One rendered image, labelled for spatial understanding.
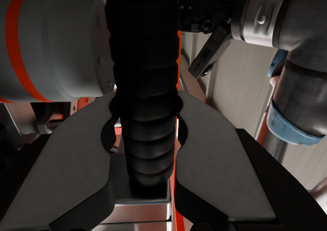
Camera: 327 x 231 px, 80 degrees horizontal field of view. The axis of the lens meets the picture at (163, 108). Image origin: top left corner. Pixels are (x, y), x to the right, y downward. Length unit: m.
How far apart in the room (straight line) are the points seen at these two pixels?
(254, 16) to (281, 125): 0.15
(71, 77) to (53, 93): 0.03
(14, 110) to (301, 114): 0.40
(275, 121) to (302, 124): 0.03
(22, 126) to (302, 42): 0.41
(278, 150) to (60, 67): 0.56
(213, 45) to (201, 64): 0.04
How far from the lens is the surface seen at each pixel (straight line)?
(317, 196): 0.52
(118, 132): 4.18
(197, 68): 0.37
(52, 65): 0.25
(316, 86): 0.29
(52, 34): 0.25
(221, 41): 0.33
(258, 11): 0.29
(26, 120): 0.40
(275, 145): 0.63
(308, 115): 0.30
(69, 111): 0.53
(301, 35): 0.28
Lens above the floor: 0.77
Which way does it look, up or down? 32 degrees up
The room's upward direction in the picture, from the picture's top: 180 degrees counter-clockwise
